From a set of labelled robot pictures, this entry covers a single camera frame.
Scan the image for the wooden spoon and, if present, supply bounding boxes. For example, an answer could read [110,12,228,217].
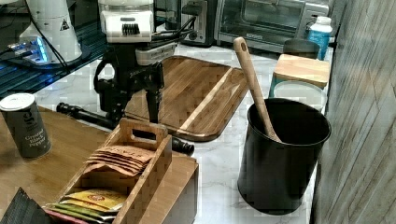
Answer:
[233,37,281,143]

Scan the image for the grey pepper shaker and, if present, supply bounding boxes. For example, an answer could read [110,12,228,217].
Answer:
[0,92,51,159]

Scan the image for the brown tea bags stack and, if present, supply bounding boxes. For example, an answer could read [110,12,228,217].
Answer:
[85,146,154,176]

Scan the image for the dark grey canister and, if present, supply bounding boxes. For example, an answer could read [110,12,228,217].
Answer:
[283,38,319,59]

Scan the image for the black two-slot toaster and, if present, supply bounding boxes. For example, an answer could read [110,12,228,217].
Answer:
[164,0,218,48]

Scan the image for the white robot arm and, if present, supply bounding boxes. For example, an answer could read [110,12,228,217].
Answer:
[93,0,180,129]

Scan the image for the black utensil holder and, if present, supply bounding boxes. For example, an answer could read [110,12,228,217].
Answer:
[237,98,332,215]

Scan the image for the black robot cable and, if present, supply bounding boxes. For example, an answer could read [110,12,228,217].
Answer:
[22,0,69,68]

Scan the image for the wooden tea bag caddy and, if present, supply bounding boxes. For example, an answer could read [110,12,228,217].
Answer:
[43,118,173,224]

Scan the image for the white lid blue bottle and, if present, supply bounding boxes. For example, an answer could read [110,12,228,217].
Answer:
[307,16,332,60]

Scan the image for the wooden cutting board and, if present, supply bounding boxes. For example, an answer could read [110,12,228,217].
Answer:
[124,55,250,143]

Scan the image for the wooden drawer box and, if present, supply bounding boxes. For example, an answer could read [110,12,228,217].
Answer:
[1,108,199,224]

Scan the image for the teal canister wooden lid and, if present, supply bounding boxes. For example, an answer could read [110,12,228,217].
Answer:
[269,54,331,97]

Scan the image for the stainless toaster oven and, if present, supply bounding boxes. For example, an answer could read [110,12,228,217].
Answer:
[215,0,330,53]

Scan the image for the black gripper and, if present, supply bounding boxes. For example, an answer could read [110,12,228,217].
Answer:
[93,44,164,130]

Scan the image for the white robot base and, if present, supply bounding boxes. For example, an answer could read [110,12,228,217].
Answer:
[7,0,91,67]

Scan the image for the clear jar white lid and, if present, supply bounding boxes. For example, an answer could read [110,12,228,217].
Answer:
[274,80,327,111]

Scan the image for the yellow green tea bags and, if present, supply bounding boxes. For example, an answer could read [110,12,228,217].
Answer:
[44,189,127,224]

